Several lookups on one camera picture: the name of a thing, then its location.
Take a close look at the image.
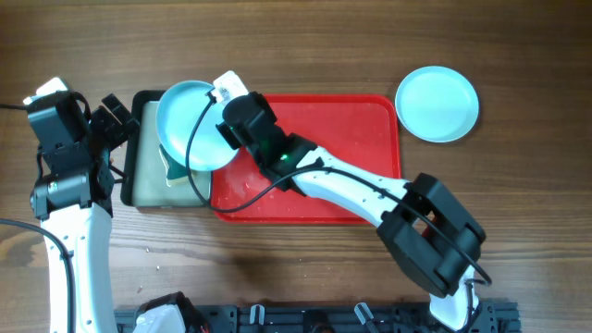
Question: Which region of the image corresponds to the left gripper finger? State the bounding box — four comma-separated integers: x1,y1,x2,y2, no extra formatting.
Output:
102,93,139,132
91,105,125,142

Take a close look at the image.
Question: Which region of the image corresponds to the light blue plate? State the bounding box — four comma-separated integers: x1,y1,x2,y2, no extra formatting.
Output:
394,66,480,143
156,80,239,171

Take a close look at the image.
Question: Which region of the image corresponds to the green yellow sponge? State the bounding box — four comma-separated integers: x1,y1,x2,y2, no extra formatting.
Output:
159,144,189,187

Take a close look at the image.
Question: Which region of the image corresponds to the light blue plate front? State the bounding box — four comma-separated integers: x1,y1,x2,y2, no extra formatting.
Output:
394,66,480,143

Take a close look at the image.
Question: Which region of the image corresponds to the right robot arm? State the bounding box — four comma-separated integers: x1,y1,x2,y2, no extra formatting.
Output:
215,92,491,332

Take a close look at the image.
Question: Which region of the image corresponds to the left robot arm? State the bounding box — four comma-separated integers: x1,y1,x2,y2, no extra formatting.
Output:
26,91,140,332

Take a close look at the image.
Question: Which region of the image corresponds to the black water tray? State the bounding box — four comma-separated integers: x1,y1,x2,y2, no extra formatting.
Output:
120,91,212,208

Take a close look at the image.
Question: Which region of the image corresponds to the red plastic tray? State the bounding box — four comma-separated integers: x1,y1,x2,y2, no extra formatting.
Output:
212,94,401,225

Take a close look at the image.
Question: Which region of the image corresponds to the right black cable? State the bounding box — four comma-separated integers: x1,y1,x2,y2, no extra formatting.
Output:
184,90,492,332

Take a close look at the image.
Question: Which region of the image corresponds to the black cable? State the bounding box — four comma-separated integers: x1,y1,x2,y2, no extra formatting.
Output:
184,90,492,332
0,104,78,333

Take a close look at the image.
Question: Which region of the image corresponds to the left black cable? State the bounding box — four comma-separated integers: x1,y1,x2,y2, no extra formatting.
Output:
0,104,78,333

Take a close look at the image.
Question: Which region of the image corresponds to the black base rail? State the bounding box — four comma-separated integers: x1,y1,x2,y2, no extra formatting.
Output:
113,302,522,333

